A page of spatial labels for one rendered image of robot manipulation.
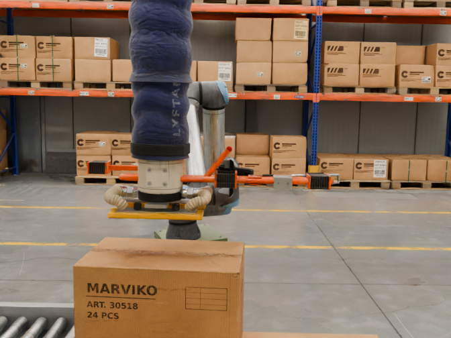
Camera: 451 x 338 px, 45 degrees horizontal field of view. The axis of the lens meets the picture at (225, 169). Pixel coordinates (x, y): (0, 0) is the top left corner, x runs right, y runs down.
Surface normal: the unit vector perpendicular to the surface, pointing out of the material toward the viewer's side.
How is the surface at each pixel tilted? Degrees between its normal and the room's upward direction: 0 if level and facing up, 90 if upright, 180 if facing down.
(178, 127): 75
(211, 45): 90
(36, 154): 90
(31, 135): 90
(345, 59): 91
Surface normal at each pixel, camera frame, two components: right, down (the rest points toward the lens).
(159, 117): 0.19, -0.11
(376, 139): 0.01, 0.14
